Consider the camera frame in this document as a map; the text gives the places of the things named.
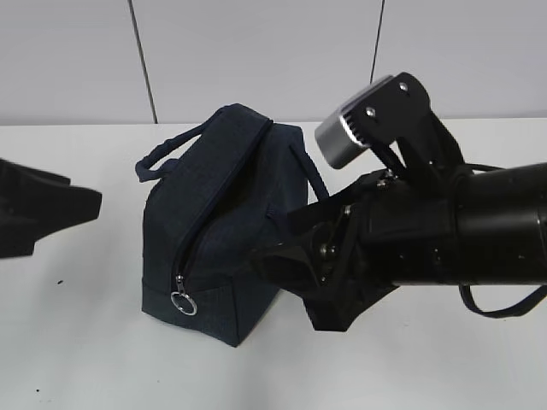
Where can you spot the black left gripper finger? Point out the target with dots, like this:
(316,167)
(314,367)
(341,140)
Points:
(18,236)
(37,201)

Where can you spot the dark navy fabric lunch bag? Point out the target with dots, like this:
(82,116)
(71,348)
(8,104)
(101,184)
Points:
(207,212)

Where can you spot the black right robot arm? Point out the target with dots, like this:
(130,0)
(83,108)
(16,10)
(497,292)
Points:
(501,232)

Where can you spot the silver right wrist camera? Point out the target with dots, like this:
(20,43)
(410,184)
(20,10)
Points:
(393,118)

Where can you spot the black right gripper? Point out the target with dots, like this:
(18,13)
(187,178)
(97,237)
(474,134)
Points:
(347,252)

